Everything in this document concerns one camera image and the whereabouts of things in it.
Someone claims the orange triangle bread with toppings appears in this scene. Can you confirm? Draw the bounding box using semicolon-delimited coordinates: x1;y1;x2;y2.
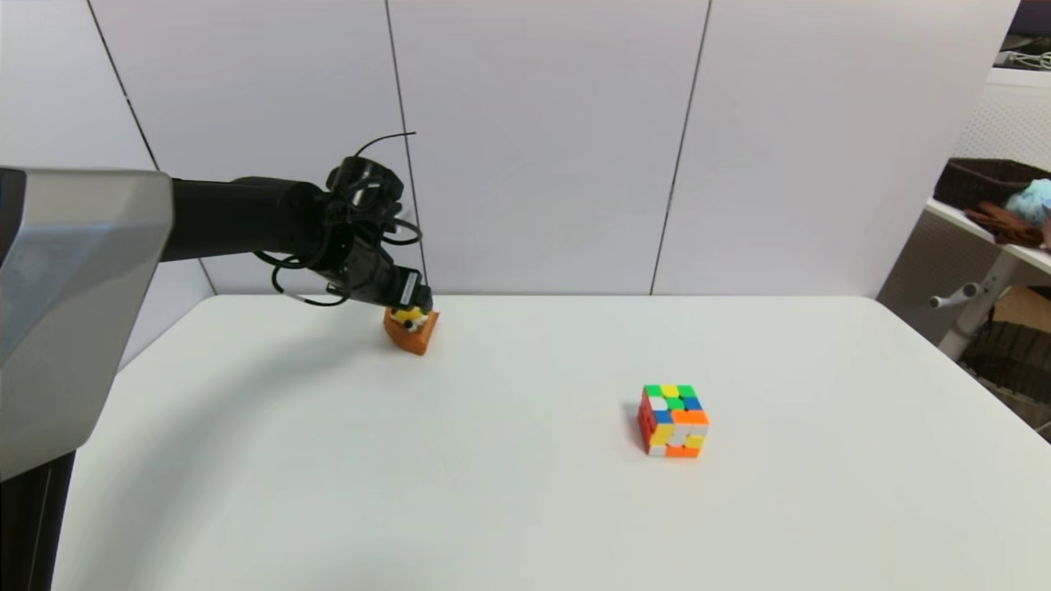
383;305;439;356

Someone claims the multicoloured puzzle cube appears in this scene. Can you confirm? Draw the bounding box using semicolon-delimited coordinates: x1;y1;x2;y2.
637;383;710;459

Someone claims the grey perforated panel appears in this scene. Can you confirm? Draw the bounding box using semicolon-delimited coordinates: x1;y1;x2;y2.
874;209;988;347

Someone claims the white side desk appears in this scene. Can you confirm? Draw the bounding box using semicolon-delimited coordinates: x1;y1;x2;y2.
924;197;1051;362

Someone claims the dark brown woven basket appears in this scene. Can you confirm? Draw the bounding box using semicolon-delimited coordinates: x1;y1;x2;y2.
934;158;1051;211

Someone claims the black woven storage basket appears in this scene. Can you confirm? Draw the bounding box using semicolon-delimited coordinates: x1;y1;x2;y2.
961;320;1051;429

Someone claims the brown cardboard box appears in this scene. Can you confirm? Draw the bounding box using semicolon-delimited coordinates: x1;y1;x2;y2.
992;285;1051;334

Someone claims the white pegboard panel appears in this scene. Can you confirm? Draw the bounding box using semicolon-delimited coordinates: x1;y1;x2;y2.
952;67;1051;183

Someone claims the light blue cloth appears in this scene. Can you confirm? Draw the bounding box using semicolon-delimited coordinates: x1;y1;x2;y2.
1006;178;1051;227

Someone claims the black looping arm cable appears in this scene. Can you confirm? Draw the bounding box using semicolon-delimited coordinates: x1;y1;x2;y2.
255;131;425;307

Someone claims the white desk crank handle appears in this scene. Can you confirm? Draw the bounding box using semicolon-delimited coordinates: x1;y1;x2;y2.
929;282;983;310

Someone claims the white cable bundle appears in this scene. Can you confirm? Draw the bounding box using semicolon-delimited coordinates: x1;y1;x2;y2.
996;49;1051;72

